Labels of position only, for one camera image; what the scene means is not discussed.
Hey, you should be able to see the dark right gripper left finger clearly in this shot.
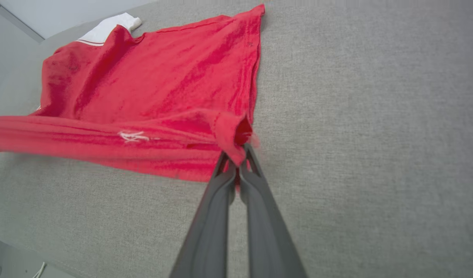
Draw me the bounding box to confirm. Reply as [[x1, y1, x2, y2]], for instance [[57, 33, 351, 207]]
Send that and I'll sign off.
[[169, 151, 237, 278]]

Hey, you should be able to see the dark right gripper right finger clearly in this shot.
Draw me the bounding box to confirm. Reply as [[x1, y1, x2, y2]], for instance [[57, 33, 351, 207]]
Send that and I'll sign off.
[[238, 144, 309, 278]]

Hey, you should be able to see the red white sports garment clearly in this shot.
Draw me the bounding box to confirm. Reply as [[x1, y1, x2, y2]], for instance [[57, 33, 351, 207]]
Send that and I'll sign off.
[[0, 4, 266, 183]]

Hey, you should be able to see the grey fabric sofa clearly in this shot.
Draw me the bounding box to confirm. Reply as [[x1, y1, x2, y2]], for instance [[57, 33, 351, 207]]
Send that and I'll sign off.
[[0, 0, 473, 278]]

